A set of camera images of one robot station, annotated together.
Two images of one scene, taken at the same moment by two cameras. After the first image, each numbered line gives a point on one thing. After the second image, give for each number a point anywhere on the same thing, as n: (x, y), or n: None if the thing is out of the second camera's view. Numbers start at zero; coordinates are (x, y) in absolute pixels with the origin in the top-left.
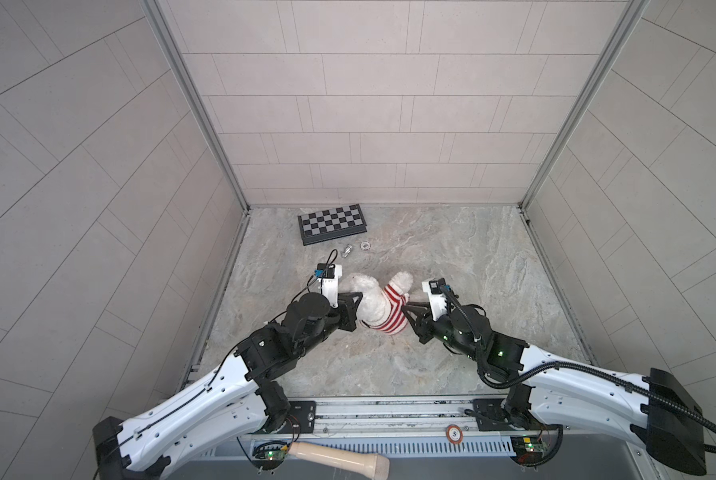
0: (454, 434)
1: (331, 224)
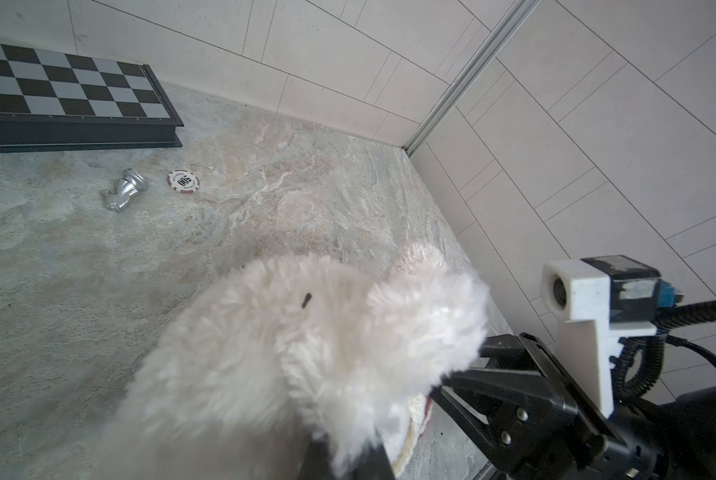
0: None
1: (29, 99)
